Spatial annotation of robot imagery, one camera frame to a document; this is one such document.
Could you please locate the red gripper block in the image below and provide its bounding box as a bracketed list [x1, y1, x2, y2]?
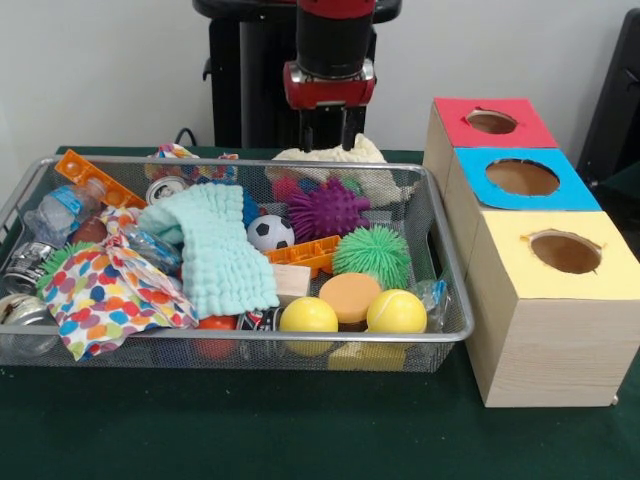
[283, 58, 378, 153]

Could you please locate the cream knitted cloth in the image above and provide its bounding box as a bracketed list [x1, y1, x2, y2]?
[271, 132, 421, 209]

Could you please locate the purple spiky toy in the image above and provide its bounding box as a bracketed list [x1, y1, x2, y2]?
[286, 178, 373, 242]

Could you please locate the colourful polka dot cloth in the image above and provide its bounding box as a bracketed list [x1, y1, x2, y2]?
[42, 244, 199, 361]
[144, 142, 240, 182]

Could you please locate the mint green cloth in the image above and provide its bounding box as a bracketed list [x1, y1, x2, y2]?
[137, 182, 281, 321]

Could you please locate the wooden box with three holes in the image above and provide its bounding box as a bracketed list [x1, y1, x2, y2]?
[423, 96, 640, 409]

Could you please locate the shallow mesh bin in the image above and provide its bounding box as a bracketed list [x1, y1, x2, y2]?
[0, 155, 475, 374]

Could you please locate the multicolour spiky caterpillar toy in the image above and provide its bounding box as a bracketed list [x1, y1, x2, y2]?
[272, 174, 321, 202]

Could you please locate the small soccer ball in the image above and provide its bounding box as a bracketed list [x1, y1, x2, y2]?
[246, 214, 296, 252]

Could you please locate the orange toy brick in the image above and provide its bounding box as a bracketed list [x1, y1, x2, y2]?
[54, 149, 149, 211]
[262, 233, 344, 276]

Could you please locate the green spiky ball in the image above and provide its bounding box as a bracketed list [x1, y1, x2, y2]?
[332, 224, 414, 291]

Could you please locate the plain wooden block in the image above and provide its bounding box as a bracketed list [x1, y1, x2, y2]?
[271, 263, 312, 297]

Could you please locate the orange round foam disc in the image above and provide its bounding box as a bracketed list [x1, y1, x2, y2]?
[318, 273, 384, 324]

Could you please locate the smooth yellow ball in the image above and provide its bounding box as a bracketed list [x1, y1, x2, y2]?
[278, 296, 340, 335]

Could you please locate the yellow tennis ball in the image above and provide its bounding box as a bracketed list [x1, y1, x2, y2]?
[366, 288, 429, 335]

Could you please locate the black upright panel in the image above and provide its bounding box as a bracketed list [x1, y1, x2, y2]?
[577, 7, 640, 176]

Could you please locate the green spiky toy with eyes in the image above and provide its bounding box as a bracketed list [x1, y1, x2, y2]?
[35, 241, 101, 289]

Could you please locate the dark green tablecloth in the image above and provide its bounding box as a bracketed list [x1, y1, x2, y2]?
[0, 144, 640, 480]

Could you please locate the dark green cloth side table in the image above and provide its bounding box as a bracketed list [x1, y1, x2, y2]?
[597, 162, 640, 216]

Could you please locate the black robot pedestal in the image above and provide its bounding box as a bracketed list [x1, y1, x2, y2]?
[192, 0, 404, 150]

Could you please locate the black cable loop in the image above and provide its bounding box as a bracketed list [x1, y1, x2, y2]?
[172, 127, 201, 149]

